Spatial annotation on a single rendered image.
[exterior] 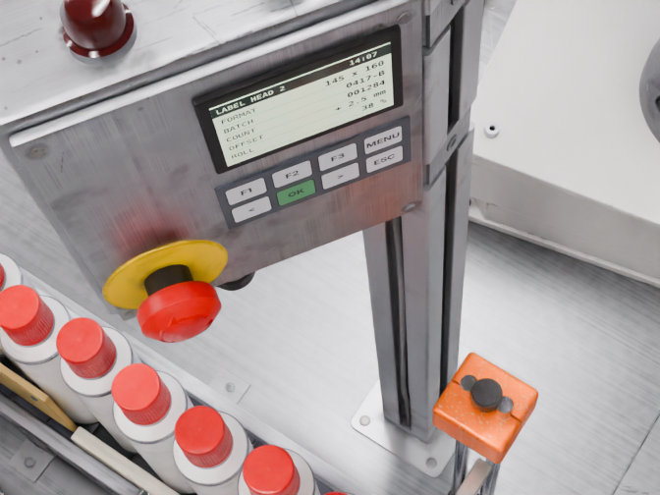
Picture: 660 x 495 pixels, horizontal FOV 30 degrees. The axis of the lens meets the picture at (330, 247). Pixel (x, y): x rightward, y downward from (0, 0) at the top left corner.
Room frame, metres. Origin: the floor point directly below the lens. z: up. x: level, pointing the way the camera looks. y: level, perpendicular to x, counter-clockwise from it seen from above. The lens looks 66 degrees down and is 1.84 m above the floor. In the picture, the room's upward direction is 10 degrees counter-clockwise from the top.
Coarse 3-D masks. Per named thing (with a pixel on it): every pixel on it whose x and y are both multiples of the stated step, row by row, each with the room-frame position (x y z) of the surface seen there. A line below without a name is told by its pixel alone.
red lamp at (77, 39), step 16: (64, 0) 0.27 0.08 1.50; (80, 0) 0.26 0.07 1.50; (96, 0) 0.26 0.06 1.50; (112, 0) 0.26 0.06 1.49; (64, 16) 0.26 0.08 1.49; (80, 16) 0.26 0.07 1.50; (96, 16) 0.26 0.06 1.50; (112, 16) 0.26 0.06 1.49; (128, 16) 0.27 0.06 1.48; (64, 32) 0.26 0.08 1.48; (80, 32) 0.25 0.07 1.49; (96, 32) 0.25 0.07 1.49; (112, 32) 0.26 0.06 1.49; (128, 32) 0.26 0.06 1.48; (80, 48) 0.26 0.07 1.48; (96, 48) 0.25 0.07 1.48; (112, 48) 0.25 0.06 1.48; (128, 48) 0.26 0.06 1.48; (96, 64) 0.25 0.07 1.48
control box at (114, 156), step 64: (0, 0) 0.29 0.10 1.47; (128, 0) 0.28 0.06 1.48; (192, 0) 0.27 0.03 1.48; (256, 0) 0.27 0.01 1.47; (320, 0) 0.26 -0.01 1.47; (384, 0) 0.26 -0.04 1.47; (0, 64) 0.26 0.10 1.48; (64, 64) 0.25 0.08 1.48; (128, 64) 0.25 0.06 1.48; (192, 64) 0.25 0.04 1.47; (256, 64) 0.25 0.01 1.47; (0, 128) 0.23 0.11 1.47; (64, 128) 0.23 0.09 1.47; (128, 128) 0.24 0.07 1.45; (192, 128) 0.24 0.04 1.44; (64, 192) 0.23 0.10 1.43; (128, 192) 0.23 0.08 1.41; (192, 192) 0.24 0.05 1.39; (384, 192) 0.26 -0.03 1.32; (128, 256) 0.23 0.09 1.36; (192, 256) 0.24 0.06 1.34; (256, 256) 0.24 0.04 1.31
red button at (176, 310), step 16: (160, 272) 0.23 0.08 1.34; (176, 272) 0.23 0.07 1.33; (160, 288) 0.22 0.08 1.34; (176, 288) 0.22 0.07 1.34; (192, 288) 0.22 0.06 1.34; (208, 288) 0.22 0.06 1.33; (144, 304) 0.22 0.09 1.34; (160, 304) 0.21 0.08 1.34; (176, 304) 0.21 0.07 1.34; (192, 304) 0.21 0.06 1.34; (208, 304) 0.21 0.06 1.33; (144, 320) 0.21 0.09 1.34; (160, 320) 0.21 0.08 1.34; (176, 320) 0.21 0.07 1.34; (192, 320) 0.21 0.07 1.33; (208, 320) 0.21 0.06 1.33; (160, 336) 0.20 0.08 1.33; (176, 336) 0.20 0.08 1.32; (192, 336) 0.21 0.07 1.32
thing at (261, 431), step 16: (128, 336) 0.35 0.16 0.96; (144, 352) 0.34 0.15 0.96; (160, 368) 0.32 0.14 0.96; (176, 368) 0.32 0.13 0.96; (192, 384) 0.30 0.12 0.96; (208, 400) 0.29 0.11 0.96; (224, 400) 0.29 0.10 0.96; (240, 416) 0.27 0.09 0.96; (256, 432) 0.26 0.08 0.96; (272, 432) 0.26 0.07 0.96; (288, 448) 0.24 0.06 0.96; (320, 464) 0.23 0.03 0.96; (320, 480) 0.22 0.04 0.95; (336, 480) 0.21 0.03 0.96; (352, 480) 0.21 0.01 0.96
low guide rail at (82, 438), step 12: (84, 432) 0.30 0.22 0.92; (84, 444) 0.29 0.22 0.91; (96, 444) 0.29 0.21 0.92; (96, 456) 0.28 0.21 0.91; (108, 456) 0.28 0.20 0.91; (120, 456) 0.27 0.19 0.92; (120, 468) 0.26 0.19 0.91; (132, 468) 0.26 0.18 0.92; (132, 480) 0.25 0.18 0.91; (144, 480) 0.25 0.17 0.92; (156, 480) 0.25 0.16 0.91; (156, 492) 0.24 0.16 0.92; (168, 492) 0.24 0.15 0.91
